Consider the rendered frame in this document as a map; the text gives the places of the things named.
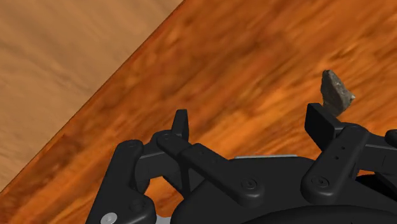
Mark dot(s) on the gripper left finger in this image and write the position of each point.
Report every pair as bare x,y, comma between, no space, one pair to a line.
201,161

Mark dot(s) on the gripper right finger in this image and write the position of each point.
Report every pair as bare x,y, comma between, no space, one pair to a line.
338,155

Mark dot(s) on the grey rock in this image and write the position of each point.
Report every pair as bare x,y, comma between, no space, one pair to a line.
334,93

